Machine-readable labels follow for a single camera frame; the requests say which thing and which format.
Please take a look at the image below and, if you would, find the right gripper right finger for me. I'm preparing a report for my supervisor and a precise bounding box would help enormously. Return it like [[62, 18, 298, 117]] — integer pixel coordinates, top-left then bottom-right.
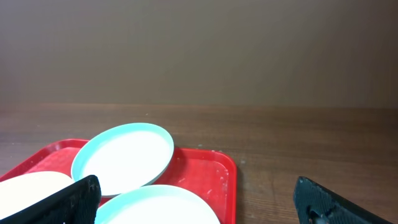
[[293, 176, 392, 224]]

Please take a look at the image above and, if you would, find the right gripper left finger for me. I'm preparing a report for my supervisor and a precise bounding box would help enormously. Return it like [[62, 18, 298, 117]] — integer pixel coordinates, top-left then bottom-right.
[[1, 175, 101, 224]]

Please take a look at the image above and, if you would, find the white plate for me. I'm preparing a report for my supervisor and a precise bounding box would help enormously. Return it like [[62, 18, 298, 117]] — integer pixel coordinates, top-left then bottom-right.
[[1, 171, 74, 219]]

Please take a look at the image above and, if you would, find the light blue top plate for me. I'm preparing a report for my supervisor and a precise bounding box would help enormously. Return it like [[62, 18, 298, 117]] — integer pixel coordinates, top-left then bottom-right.
[[70, 123, 174, 197]]

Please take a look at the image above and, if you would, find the light blue plate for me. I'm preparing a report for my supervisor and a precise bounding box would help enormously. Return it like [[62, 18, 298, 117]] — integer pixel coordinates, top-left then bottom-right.
[[95, 185, 220, 224], [70, 123, 174, 197]]

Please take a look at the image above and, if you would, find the red plastic tray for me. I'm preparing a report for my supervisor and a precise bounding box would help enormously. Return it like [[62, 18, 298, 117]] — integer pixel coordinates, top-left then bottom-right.
[[1, 139, 237, 224]]

